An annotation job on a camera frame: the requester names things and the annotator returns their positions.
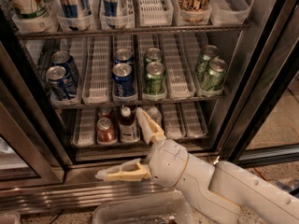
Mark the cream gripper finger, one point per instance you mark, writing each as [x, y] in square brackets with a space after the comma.
[152, 132]
[129, 171]

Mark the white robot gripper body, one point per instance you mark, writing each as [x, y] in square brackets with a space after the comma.
[167, 163]

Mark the brown drink bottle white cap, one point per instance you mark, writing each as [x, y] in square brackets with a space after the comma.
[128, 127]

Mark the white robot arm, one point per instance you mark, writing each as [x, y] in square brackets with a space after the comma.
[218, 191]

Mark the clear water bottle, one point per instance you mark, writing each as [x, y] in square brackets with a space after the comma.
[155, 114]

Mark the stainless steel fridge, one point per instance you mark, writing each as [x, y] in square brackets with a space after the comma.
[66, 175]

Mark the open fridge glass door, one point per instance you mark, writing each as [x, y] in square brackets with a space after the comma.
[264, 64]

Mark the white tall can top shelf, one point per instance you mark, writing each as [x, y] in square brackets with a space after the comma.
[29, 9]

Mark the red soda can front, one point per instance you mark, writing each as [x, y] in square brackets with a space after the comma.
[105, 131]

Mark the red soda can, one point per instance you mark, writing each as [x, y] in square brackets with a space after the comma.
[105, 112]
[105, 131]

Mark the clear plastic bin on floor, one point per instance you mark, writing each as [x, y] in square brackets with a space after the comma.
[162, 208]

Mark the red soda can rear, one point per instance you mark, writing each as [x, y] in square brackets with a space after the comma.
[105, 112]

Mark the green soda can middle front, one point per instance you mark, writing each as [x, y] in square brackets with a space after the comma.
[154, 78]

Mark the green soda can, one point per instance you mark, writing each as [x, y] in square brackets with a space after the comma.
[154, 78]
[214, 75]
[153, 55]
[208, 53]

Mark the blue soda can middle front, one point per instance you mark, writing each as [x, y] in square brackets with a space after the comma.
[123, 78]

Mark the blue soda can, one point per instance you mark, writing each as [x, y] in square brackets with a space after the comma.
[124, 56]
[64, 59]
[61, 83]
[123, 78]

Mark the green soda can middle rear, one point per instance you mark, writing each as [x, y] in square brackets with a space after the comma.
[153, 55]

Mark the green soda can right front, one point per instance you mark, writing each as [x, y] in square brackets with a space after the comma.
[214, 75]

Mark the blue soda can middle rear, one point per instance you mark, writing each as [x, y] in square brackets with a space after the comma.
[124, 56]

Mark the green soda can right rear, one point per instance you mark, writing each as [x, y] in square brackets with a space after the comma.
[208, 53]

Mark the blue soda can left front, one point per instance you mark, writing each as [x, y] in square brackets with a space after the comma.
[61, 83]

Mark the blue soda can left rear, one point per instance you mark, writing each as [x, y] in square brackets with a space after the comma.
[64, 59]

